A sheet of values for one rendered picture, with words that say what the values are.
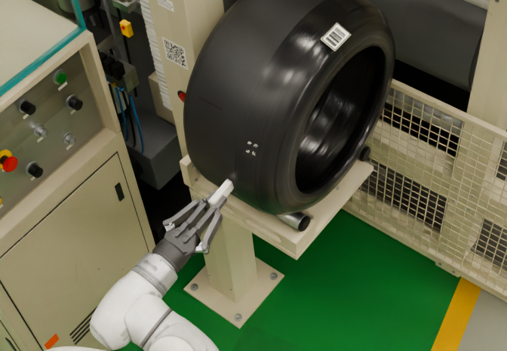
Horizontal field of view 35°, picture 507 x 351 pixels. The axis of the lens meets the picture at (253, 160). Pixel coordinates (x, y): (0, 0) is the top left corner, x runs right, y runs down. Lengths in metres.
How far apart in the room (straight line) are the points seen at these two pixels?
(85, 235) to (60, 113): 0.43
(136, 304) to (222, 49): 0.57
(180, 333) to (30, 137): 0.73
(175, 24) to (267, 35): 0.31
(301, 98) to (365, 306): 1.41
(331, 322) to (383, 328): 0.18
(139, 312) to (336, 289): 1.40
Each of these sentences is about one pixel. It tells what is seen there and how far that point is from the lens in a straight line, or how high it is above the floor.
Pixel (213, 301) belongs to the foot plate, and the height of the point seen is 0.01.
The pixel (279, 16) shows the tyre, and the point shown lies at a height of 1.45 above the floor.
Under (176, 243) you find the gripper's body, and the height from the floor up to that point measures 1.13.
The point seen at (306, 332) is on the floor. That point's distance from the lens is 2.88.
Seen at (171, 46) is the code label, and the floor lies 1.24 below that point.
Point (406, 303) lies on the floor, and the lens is 2.95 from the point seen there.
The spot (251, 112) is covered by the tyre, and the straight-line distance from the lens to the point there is 1.67.
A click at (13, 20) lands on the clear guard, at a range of 1.90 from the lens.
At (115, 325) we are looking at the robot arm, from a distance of 1.68.
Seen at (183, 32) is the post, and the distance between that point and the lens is 1.92.
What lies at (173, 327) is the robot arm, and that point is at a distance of 1.67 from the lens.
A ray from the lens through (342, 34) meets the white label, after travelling 1.71.
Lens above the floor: 2.57
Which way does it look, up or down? 51 degrees down
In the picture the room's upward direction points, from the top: 6 degrees counter-clockwise
